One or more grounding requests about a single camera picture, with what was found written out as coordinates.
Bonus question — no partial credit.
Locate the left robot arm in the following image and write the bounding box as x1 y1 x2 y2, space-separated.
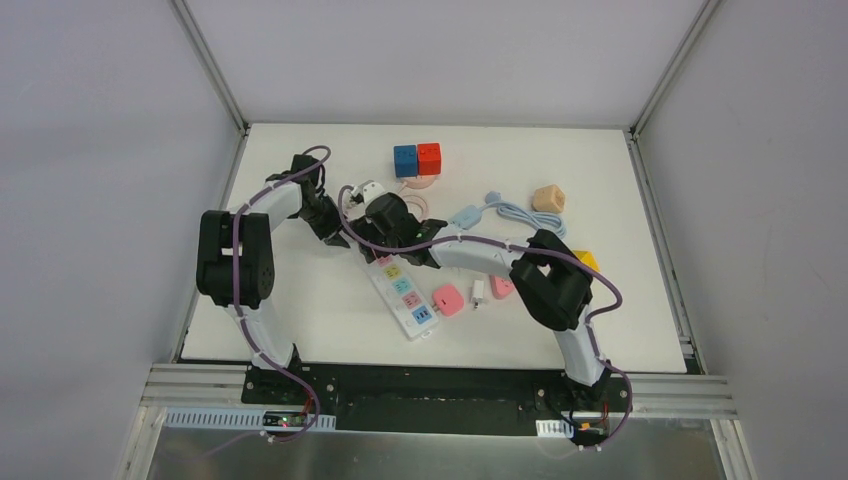
196 145 350 405

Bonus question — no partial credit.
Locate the yellow cube socket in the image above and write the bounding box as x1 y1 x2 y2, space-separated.
574 250 601 273

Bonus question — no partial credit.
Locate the white USB charger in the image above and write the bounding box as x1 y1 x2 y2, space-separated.
470 279 486 310

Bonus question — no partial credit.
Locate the tan cube socket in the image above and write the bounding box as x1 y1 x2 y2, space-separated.
531 184 566 214

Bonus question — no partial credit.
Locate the pink round socket base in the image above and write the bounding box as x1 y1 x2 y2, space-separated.
401 175 438 190

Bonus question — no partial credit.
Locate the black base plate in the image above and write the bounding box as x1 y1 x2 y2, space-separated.
241 361 632 437

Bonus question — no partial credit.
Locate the light blue cable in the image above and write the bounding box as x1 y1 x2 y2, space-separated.
480 191 568 240

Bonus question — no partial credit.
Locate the pink plug adapter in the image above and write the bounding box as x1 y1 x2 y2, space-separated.
431 284 465 317

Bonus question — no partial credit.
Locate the pink triangular power strip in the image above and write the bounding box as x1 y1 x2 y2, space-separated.
489 275 515 300

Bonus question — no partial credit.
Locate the light blue power strip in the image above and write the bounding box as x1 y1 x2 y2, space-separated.
448 205 482 230

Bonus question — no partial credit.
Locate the red cube socket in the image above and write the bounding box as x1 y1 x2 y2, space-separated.
417 143 442 176

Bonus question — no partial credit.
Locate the blue cube socket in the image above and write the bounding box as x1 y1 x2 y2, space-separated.
393 145 418 178

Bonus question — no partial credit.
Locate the white power strip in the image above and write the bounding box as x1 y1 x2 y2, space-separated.
361 256 439 341

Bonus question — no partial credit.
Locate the pink cable with plug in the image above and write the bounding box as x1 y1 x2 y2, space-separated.
397 182 432 223

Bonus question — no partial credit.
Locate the aluminium frame rail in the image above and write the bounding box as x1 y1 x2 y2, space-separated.
140 364 247 407

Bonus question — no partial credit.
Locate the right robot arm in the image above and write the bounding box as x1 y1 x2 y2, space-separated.
338 186 632 451

